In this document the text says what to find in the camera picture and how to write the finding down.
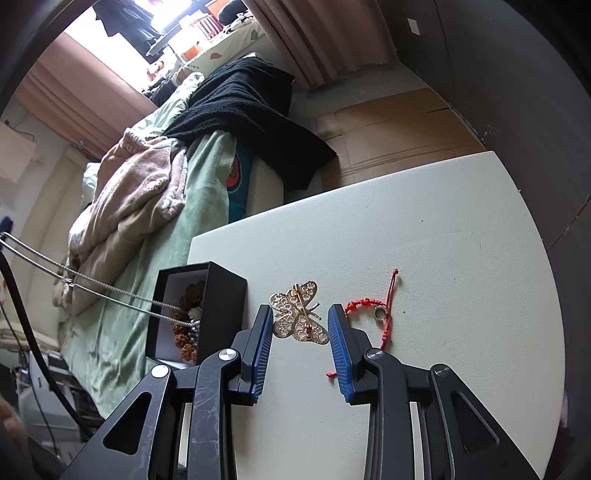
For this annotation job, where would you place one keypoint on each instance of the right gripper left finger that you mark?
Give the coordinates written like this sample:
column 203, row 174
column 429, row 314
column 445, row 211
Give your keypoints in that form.
column 141, row 438

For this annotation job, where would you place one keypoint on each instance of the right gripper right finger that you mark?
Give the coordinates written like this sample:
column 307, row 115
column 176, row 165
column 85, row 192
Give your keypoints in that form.
column 460, row 438

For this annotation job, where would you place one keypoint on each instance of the gold butterfly brooch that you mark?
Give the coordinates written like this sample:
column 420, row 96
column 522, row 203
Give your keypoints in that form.
column 294, row 314

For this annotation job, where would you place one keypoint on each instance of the black jewelry box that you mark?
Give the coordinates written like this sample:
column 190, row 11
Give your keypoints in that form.
column 196, row 311

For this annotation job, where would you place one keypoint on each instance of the green bed sheet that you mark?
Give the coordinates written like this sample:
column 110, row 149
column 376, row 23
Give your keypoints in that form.
column 104, row 345

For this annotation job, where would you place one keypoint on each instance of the beige blanket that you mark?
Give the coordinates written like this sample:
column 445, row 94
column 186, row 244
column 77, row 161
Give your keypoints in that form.
column 105, row 262

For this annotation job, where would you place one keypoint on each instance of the pink fleece blanket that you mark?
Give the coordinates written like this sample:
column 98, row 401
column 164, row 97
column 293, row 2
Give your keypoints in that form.
column 140, row 188

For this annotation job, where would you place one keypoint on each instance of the flattened cardboard on floor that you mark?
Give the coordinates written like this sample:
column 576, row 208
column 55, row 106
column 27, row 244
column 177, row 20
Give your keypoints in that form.
column 392, row 134

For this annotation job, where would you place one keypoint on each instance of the black knitted garment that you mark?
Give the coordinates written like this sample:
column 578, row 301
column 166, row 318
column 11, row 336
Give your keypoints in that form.
column 250, row 99

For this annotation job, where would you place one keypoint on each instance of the dark grey wardrobe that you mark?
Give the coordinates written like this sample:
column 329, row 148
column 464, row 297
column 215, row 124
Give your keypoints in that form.
column 525, row 103

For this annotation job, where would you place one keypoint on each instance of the left pink curtain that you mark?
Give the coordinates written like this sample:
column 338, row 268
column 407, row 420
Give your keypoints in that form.
column 79, row 98

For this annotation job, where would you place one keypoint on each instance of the pink curtain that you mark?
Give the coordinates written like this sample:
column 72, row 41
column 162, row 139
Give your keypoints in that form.
column 79, row 98
column 321, row 41

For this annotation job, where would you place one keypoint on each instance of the white patterned pillow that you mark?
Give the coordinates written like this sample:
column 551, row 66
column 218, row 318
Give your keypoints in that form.
column 233, row 41

